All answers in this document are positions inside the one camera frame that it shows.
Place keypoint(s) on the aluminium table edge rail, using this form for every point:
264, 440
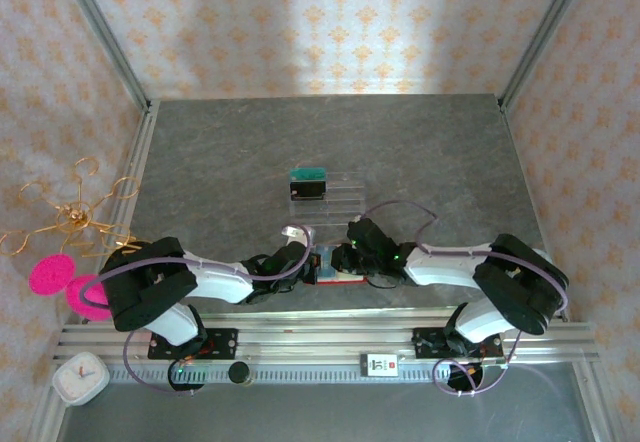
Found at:
520, 162
141, 152

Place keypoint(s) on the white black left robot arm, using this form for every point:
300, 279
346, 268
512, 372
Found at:
215, 282

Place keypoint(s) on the red card holder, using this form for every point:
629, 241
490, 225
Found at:
340, 282

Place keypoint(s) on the white square clock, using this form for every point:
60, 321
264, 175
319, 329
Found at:
80, 378

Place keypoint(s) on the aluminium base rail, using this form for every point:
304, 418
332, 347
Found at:
325, 337

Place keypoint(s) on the aluminium frame post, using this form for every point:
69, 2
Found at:
542, 37
107, 37

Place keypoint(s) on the thick pink sponge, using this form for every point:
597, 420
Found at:
80, 299

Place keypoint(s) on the black round knob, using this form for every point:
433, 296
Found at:
239, 373

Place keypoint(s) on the white label tag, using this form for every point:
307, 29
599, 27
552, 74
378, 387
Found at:
379, 365

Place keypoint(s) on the clear acrylic card stand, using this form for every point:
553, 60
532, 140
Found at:
340, 202

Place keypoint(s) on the black credit card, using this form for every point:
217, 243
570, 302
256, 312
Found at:
307, 189

